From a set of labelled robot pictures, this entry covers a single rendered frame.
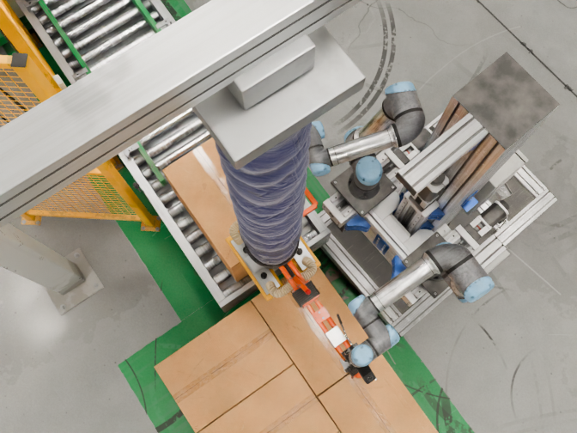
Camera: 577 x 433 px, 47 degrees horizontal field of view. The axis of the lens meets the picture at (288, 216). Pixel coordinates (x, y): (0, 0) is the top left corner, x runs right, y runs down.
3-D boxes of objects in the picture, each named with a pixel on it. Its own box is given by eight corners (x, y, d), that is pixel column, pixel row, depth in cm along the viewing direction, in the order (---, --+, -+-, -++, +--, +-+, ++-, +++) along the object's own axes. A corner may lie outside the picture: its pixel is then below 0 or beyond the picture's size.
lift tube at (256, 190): (226, 217, 250) (171, 51, 129) (278, 182, 253) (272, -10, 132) (262, 269, 244) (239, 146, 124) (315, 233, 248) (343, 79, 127)
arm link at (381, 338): (385, 314, 243) (361, 331, 241) (403, 339, 240) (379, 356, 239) (382, 316, 250) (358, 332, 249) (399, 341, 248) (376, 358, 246)
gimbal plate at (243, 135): (152, 54, 131) (147, 41, 127) (276, -22, 136) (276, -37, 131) (236, 172, 125) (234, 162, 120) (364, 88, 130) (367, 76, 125)
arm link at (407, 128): (432, 143, 262) (314, 180, 267) (423, 118, 265) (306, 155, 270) (433, 133, 251) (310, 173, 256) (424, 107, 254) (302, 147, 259)
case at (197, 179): (175, 193, 362) (161, 169, 323) (235, 154, 368) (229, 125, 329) (237, 282, 349) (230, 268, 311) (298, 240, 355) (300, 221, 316)
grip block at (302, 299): (290, 293, 282) (290, 291, 276) (309, 280, 283) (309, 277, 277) (301, 309, 280) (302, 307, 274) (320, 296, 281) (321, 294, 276)
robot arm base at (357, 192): (365, 163, 315) (367, 155, 305) (386, 186, 312) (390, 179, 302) (341, 182, 312) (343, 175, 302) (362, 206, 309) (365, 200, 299)
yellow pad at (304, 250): (259, 216, 301) (259, 213, 296) (278, 204, 302) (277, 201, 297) (302, 277, 294) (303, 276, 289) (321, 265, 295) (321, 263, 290)
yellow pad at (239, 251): (225, 240, 298) (223, 237, 293) (243, 228, 299) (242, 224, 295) (267, 301, 291) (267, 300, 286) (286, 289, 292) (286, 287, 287)
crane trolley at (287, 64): (198, 51, 127) (191, 25, 118) (267, 9, 130) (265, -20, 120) (245, 115, 124) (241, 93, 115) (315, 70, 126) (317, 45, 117)
